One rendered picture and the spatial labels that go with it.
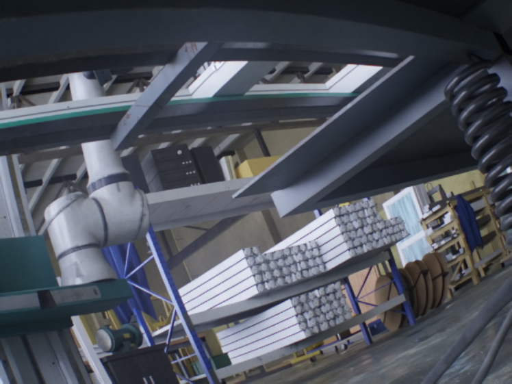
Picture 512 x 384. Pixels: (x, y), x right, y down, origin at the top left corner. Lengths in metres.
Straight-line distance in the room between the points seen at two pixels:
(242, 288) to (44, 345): 3.73
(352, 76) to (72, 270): 0.91
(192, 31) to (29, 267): 1.57
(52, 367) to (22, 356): 0.11
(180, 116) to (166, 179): 4.52
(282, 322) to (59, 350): 3.77
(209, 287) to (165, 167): 1.09
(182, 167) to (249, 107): 4.54
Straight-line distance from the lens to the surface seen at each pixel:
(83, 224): 1.84
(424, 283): 7.25
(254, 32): 0.36
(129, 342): 4.94
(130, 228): 1.92
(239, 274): 5.44
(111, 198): 1.91
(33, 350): 1.87
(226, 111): 1.28
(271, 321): 5.54
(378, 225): 6.08
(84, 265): 1.79
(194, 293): 6.03
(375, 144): 0.72
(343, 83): 1.62
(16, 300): 1.61
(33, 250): 1.90
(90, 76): 1.11
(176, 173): 5.79
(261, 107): 1.34
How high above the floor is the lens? 0.37
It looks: 14 degrees up
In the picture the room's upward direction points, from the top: 23 degrees counter-clockwise
